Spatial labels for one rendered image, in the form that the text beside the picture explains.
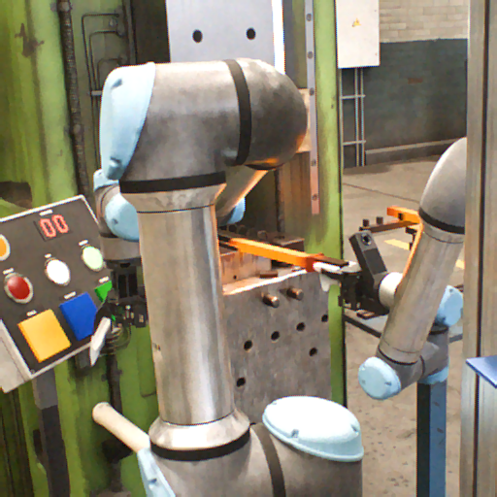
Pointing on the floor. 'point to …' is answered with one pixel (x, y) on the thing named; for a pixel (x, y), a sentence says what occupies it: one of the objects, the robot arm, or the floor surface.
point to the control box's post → (50, 433)
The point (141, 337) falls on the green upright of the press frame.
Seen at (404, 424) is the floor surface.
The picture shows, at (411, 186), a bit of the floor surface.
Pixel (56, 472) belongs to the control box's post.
